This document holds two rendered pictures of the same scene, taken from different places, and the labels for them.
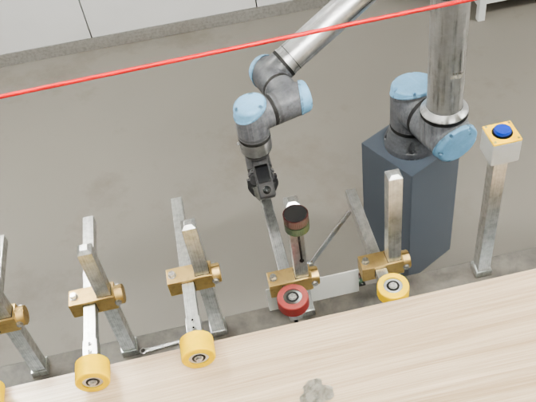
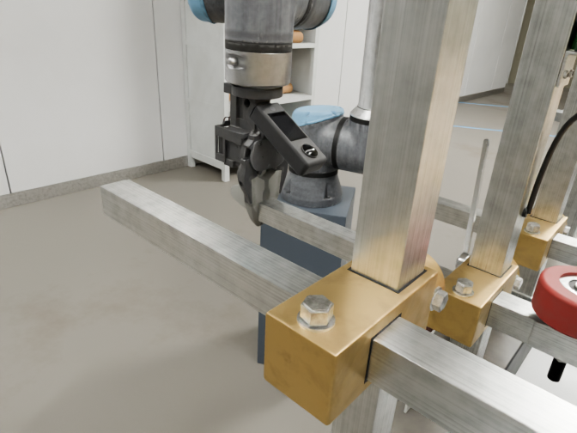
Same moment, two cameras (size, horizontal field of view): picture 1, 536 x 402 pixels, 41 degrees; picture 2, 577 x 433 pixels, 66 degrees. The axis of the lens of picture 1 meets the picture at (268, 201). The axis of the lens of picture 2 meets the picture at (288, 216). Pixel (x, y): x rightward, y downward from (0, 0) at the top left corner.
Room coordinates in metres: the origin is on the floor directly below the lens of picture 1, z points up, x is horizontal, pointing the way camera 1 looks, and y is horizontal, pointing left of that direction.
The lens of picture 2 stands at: (1.03, 0.42, 1.12)
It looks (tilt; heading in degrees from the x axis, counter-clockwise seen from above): 25 degrees down; 315
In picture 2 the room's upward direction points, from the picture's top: 3 degrees clockwise
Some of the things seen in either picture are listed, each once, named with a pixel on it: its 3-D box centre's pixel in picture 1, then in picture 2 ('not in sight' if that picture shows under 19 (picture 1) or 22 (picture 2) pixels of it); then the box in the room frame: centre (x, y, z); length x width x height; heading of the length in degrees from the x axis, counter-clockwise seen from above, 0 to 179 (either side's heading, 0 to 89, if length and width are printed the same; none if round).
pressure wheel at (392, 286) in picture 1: (392, 297); not in sight; (1.07, -0.27, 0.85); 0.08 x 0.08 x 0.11
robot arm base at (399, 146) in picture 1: (411, 132); (312, 180); (1.90, -0.54, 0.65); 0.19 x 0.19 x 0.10
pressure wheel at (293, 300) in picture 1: (294, 308); (570, 332); (1.08, -0.02, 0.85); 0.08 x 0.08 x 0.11
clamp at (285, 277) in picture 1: (293, 281); (479, 292); (1.18, -0.03, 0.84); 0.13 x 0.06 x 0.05; 94
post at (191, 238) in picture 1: (205, 283); (375, 342); (1.17, 0.19, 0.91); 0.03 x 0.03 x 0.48; 4
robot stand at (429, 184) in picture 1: (408, 199); (305, 277); (1.90, -0.54, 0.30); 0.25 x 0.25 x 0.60; 32
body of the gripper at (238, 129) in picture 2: (258, 162); (252, 126); (1.53, 0.01, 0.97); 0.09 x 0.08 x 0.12; 3
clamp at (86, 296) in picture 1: (97, 298); not in sight; (1.15, 0.47, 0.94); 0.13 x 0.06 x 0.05; 94
